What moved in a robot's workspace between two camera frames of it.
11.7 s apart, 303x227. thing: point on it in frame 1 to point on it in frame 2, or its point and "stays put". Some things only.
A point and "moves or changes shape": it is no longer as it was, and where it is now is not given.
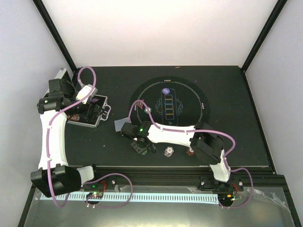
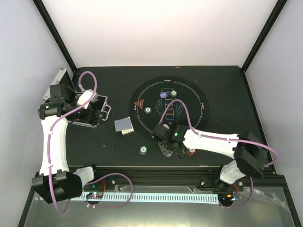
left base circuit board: [95, 195] stays put
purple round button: [165, 91] moves or changes shape
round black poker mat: [172, 100] stays put
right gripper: [138, 150] to [164, 151]
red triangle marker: [140, 104] stays put
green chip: [146, 110] stays put
